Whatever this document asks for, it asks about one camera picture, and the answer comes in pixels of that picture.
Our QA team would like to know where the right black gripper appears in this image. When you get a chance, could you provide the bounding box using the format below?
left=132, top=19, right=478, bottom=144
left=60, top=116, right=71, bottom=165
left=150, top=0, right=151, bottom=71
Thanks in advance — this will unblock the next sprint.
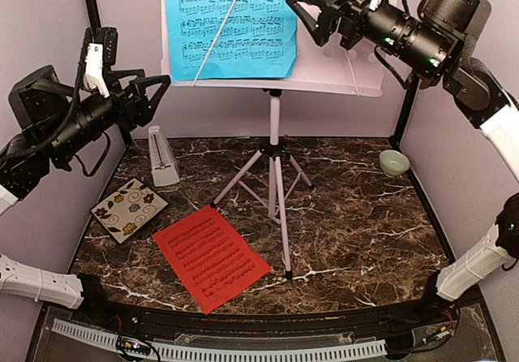
left=285, top=0, right=453, bottom=77

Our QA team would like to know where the white music stand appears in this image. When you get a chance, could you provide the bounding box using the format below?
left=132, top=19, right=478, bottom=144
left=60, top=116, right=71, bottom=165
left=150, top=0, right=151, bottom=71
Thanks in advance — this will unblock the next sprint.
left=160, top=0, right=385, bottom=280

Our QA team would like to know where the white metronome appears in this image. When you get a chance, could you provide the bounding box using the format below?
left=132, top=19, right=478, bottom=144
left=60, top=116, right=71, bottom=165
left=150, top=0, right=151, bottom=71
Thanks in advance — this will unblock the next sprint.
left=148, top=126, right=180, bottom=187

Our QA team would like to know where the blue sheet music page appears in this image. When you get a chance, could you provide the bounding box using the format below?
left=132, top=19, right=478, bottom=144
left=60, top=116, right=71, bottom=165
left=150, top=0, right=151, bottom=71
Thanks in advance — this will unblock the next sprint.
left=164, top=0, right=297, bottom=82

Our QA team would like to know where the red sheet music page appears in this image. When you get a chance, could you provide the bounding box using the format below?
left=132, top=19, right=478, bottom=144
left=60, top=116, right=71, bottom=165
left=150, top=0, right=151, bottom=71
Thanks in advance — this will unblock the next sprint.
left=153, top=206, right=271, bottom=314

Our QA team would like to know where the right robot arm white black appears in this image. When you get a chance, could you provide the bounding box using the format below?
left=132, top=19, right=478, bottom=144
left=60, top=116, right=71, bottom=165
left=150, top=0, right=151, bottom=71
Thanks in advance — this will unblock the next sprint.
left=286, top=0, right=518, bottom=174

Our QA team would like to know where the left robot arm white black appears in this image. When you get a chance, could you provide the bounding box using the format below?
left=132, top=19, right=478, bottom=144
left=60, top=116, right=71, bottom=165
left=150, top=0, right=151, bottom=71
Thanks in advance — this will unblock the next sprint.
left=1, top=65, right=171, bottom=326

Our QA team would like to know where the floral square plate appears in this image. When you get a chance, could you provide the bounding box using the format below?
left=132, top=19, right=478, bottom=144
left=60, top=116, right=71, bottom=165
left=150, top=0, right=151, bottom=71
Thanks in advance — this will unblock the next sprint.
left=91, top=178, right=168, bottom=244

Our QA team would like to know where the pale green bowl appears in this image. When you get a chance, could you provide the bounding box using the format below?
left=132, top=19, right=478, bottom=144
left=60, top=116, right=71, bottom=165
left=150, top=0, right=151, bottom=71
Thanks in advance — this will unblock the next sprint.
left=379, top=150, right=410, bottom=177

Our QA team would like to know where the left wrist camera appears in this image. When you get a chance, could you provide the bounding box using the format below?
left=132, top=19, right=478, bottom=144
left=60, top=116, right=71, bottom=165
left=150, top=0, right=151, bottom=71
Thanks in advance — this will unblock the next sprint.
left=82, top=27, right=118, bottom=98

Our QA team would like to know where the right black frame post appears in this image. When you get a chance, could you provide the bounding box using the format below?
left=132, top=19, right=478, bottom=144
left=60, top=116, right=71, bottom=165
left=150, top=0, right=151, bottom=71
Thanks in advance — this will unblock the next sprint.
left=390, top=73, right=419, bottom=149

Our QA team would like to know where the grey cable duct strip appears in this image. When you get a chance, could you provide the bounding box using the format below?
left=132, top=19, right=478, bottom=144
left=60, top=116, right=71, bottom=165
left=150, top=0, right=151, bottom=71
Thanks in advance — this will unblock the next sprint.
left=51, top=319, right=387, bottom=361

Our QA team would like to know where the black front rail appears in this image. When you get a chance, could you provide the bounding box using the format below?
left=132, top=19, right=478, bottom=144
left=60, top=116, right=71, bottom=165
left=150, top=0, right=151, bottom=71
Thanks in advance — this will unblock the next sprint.
left=72, top=277, right=460, bottom=338

